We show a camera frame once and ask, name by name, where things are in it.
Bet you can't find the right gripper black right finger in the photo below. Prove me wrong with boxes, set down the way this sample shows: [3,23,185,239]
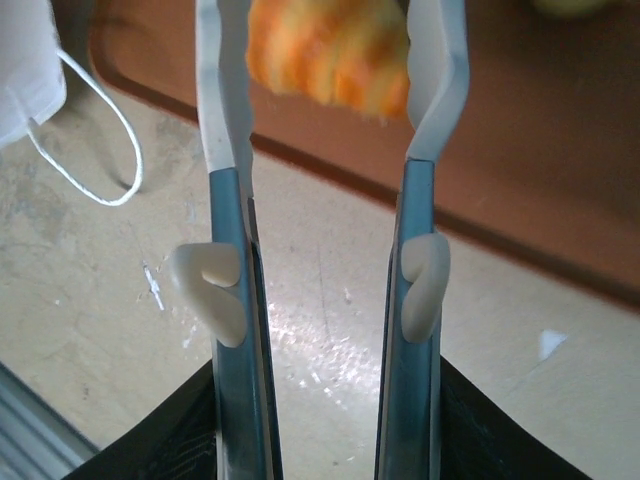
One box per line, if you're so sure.
[439,359,597,480]

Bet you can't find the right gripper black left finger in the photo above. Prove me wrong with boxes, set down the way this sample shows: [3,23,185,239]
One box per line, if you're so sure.
[62,364,221,480]

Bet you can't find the metal tongs with white tips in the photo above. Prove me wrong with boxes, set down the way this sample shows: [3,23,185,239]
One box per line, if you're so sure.
[169,0,471,480]

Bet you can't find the red and white paper bag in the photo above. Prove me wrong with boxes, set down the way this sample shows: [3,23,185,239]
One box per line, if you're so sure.
[0,0,145,207]

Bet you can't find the spiral cone fake bread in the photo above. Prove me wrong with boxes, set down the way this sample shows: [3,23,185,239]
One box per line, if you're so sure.
[245,0,412,122]

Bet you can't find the small white paper scrap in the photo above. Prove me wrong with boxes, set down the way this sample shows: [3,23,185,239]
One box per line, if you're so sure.
[142,263,167,311]

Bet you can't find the brown plastic tray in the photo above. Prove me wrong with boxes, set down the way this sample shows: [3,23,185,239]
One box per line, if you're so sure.
[87,0,640,314]

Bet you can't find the aluminium mounting rail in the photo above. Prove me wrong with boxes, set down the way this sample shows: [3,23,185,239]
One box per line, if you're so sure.
[0,362,101,480]

